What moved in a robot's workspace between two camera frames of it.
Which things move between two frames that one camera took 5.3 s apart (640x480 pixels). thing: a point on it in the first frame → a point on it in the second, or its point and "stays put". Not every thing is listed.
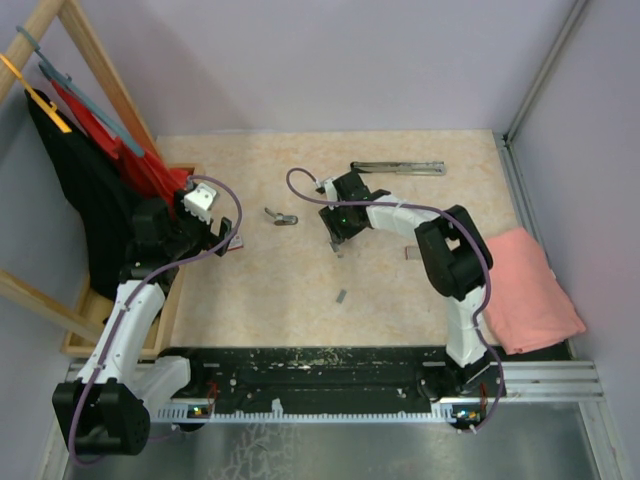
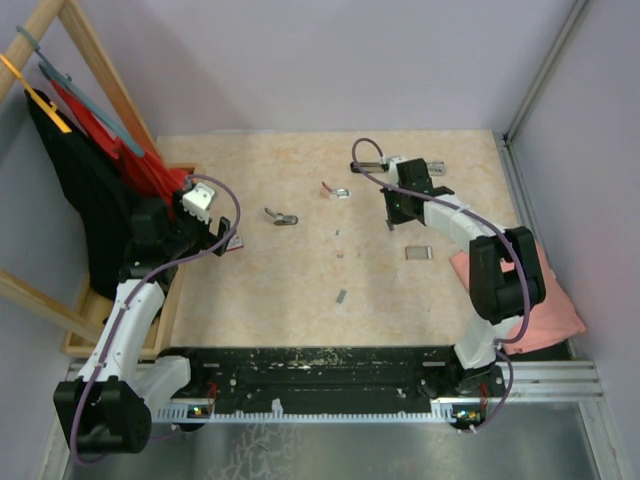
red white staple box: (411, 253) stays put
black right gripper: (338, 234) → (395, 218)
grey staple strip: (341, 296) stays put
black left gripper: (209, 238) stays put
